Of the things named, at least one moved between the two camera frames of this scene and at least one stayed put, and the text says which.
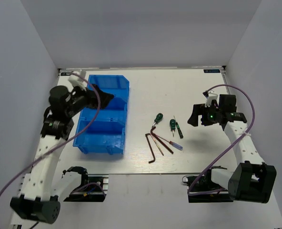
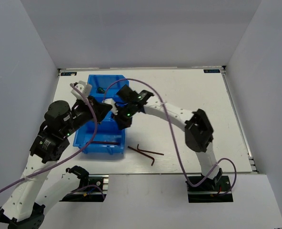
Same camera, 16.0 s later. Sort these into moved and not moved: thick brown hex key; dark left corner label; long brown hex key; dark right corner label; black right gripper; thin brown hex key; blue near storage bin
Moved: black right gripper; thin brown hex key; long brown hex key; thick brown hex key
Not moved: blue near storage bin; dark right corner label; dark left corner label
